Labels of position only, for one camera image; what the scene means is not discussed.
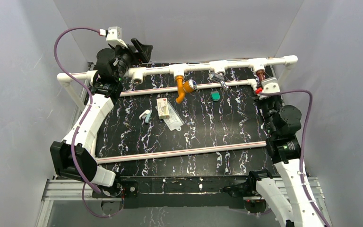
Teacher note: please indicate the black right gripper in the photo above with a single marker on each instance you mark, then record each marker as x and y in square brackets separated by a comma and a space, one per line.
[259, 101]

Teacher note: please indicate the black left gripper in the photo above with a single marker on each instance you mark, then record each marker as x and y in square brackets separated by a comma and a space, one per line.
[134, 52]

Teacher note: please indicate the dark red water faucet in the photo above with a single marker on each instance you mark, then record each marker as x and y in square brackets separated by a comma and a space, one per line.
[261, 74]

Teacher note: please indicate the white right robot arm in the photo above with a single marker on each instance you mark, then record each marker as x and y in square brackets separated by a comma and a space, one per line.
[298, 208]

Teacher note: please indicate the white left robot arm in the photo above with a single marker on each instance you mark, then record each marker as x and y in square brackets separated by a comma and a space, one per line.
[71, 156]

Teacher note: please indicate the orange water faucet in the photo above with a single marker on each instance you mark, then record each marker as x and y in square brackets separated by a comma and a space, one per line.
[184, 87]

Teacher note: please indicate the chrome water faucet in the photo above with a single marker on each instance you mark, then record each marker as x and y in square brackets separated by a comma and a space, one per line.
[219, 78]

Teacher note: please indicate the green square tape measure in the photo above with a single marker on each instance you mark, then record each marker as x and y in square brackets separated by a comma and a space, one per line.
[215, 96]

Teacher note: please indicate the cream cardboard box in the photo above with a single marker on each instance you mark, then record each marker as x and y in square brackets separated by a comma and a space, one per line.
[163, 108]

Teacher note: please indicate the white blue stapler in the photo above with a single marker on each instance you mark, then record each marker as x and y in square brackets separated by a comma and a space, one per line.
[145, 116]

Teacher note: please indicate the white plastic package card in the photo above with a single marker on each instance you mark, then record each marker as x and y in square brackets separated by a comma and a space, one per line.
[174, 122]

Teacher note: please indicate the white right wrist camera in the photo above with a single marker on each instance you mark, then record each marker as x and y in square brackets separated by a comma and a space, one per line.
[267, 86]

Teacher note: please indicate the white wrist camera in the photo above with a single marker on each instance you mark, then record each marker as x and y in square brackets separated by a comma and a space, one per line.
[114, 37]
[267, 86]

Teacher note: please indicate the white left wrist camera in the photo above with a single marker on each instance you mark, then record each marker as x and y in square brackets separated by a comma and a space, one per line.
[114, 37]

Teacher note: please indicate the white pipe frame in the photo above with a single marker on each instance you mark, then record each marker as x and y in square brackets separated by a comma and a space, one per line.
[177, 69]

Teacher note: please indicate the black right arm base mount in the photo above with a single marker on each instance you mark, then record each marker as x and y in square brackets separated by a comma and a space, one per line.
[248, 189]

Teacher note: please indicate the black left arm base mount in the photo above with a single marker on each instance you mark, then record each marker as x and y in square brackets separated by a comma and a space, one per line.
[122, 188]

